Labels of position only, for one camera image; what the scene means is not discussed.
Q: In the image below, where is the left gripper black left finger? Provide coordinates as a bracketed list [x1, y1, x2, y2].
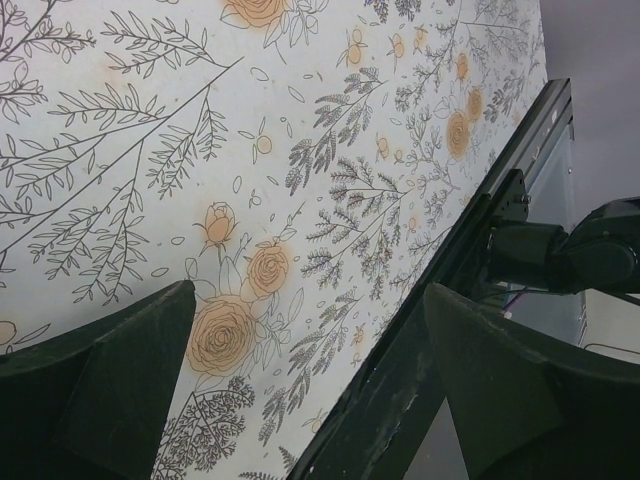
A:
[1, 280, 196, 479]

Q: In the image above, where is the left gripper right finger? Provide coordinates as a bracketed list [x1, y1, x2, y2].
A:
[424, 284, 639, 479]

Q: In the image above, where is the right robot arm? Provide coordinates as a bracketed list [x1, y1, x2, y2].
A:
[487, 197, 639, 294]

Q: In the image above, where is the floral table mat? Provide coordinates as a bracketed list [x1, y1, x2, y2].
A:
[1, 1, 546, 479]

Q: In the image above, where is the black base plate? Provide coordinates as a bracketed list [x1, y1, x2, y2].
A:
[288, 169, 528, 479]

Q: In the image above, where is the aluminium frame rail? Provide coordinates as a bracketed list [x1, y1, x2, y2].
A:
[478, 78, 573, 194]

